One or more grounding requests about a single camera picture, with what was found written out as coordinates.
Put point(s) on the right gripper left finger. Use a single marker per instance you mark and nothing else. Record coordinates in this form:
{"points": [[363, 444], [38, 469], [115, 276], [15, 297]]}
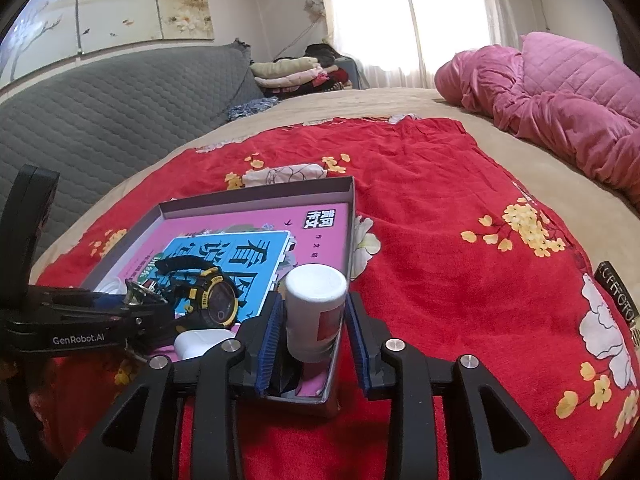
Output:
{"points": [[139, 437]]}

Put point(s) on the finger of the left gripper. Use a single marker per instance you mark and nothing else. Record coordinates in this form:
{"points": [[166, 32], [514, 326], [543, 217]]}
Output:
{"points": [[101, 300], [63, 319]]}

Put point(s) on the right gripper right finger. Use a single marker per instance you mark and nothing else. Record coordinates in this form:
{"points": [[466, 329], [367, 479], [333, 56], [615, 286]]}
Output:
{"points": [[449, 416]]}

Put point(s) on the brass metal knob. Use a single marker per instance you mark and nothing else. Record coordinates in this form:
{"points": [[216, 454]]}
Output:
{"points": [[138, 294]]}

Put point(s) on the white oval case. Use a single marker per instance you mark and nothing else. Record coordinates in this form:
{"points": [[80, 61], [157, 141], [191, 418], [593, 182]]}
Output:
{"points": [[195, 343]]}

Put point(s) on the yellow black wrist watch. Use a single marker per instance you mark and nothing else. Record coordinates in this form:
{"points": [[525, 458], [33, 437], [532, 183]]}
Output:
{"points": [[207, 294]]}

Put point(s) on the white pill bottle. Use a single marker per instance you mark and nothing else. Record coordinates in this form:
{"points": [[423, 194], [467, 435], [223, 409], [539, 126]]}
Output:
{"points": [[314, 302]]}

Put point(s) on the white plastic jar lid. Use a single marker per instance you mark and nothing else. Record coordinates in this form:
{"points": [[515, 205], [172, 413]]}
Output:
{"points": [[112, 286]]}

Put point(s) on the red floral blanket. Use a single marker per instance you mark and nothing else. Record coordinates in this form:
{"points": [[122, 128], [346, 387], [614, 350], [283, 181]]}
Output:
{"points": [[454, 254]]}

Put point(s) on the pink and blue book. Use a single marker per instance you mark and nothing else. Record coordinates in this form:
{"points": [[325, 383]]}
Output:
{"points": [[254, 248]]}

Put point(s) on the grey shallow cardboard box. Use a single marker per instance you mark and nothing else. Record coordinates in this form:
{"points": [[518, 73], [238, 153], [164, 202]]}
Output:
{"points": [[301, 193]]}

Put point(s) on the grey quilted sofa back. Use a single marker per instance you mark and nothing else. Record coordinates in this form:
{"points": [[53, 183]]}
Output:
{"points": [[99, 124]]}

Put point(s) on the blue patterned cloth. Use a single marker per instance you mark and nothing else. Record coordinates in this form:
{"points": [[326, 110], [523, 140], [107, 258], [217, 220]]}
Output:
{"points": [[251, 108]]}

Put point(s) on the beige bed sheet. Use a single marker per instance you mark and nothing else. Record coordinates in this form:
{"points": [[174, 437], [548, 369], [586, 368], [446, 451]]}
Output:
{"points": [[603, 222]]}

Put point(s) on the stack of folded clothes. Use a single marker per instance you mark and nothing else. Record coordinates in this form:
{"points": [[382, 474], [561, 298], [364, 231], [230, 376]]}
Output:
{"points": [[320, 69]]}

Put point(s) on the pink quilted comforter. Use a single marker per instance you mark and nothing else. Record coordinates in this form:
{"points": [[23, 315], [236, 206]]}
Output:
{"points": [[569, 97]]}

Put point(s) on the blossom wall painting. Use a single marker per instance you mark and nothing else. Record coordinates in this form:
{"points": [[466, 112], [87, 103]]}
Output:
{"points": [[49, 31]]}

